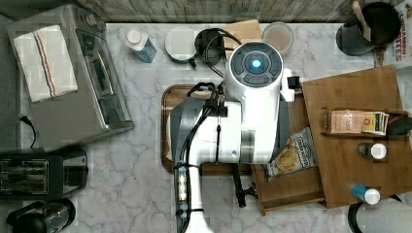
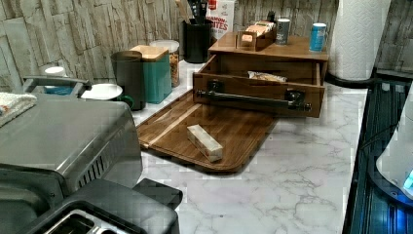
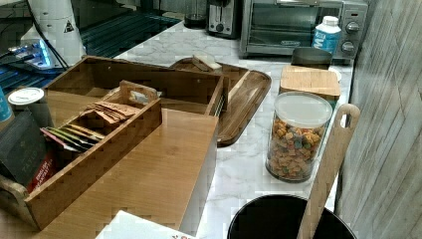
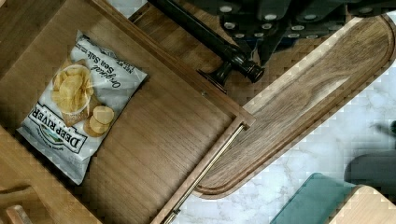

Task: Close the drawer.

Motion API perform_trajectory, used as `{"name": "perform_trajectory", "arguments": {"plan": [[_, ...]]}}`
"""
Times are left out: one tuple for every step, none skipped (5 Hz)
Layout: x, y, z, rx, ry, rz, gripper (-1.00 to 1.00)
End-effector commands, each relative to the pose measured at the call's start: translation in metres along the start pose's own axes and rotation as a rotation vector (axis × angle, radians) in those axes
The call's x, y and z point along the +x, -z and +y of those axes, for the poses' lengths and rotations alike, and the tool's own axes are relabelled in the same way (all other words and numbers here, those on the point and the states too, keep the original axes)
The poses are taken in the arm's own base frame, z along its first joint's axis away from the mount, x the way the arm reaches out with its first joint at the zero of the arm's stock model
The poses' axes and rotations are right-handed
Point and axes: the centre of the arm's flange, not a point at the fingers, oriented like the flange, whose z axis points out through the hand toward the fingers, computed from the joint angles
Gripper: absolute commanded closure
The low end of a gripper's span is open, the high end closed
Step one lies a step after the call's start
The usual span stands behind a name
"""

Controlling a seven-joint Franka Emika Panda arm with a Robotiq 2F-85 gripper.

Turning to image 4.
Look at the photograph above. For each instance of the dark round object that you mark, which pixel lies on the dark round object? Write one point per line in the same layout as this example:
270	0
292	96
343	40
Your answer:
377	170

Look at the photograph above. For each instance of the Deep River chips bag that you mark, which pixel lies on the Deep River chips bag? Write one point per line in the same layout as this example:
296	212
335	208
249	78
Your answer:
75	112

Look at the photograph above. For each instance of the black drawer handle bar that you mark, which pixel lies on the black drawer handle bar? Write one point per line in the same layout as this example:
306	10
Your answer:
233	58

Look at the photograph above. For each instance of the wooden drawer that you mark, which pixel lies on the wooden drawer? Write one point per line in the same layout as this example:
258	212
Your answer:
166	129

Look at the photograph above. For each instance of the brass drawer slide rail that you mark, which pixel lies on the brass drawer slide rail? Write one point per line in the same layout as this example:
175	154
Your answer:
198	174

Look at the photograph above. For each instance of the wooden cutting board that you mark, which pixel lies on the wooden cutting board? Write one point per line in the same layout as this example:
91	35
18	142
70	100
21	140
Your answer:
301	99

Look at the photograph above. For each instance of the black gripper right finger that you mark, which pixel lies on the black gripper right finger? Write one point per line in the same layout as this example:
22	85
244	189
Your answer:
293	19

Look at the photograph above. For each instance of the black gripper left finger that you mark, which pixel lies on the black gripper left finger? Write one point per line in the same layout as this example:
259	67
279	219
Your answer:
239	20

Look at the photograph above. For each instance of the light wooden block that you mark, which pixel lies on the light wooden block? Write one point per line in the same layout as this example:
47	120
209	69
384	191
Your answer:
364	205

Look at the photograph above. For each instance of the teal cloth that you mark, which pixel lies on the teal cloth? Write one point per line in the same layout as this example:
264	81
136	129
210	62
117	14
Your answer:
314	201

